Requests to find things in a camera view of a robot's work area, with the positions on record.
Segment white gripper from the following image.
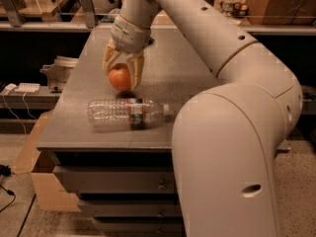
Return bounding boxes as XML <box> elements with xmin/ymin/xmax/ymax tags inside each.
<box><xmin>103</xmin><ymin>16</ymin><xmax>151</xmax><ymax>89</ymax></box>

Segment orange fruit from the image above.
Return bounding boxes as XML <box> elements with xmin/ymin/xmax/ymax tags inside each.
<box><xmin>109</xmin><ymin>64</ymin><xmax>131</xmax><ymax>92</ymax></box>

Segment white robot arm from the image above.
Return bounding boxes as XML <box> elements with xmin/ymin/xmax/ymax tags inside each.
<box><xmin>103</xmin><ymin>0</ymin><xmax>303</xmax><ymax>237</ymax></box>

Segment clear plastic water bottle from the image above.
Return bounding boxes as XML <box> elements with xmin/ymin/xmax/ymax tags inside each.
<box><xmin>87</xmin><ymin>98</ymin><xmax>170</xmax><ymax>128</ymax></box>

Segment white machine part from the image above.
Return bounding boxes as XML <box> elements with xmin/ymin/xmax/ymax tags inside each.
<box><xmin>40</xmin><ymin>56</ymin><xmax>78</xmax><ymax>91</ymax></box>

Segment white power strip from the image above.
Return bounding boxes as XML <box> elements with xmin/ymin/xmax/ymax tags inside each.
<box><xmin>15</xmin><ymin>83</ymin><xmax>40</xmax><ymax>94</ymax></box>

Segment small bottles on shelf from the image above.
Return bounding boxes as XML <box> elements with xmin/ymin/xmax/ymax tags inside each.
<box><xmin>220</xmin><ymin>0</ymin><xmax>248</xmax><ymax>18</ymax></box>

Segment grey drawer cabinet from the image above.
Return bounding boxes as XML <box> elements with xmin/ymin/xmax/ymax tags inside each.
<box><xmin>39</xmin><ymin>28</ymin><xmax>220</xmax><ymax>237</ymax></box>

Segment cardboard box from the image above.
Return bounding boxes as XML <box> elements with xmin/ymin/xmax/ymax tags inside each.
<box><xmin>13</xmin><ymin>111</ymin><xmax>80</xmax><ymax>212</ymax></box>

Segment black floor cable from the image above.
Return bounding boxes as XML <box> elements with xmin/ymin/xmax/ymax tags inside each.
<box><xmin>0</xmin><ymin>164</ymin><xmax>17</xmax><ymax>213</ymax></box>

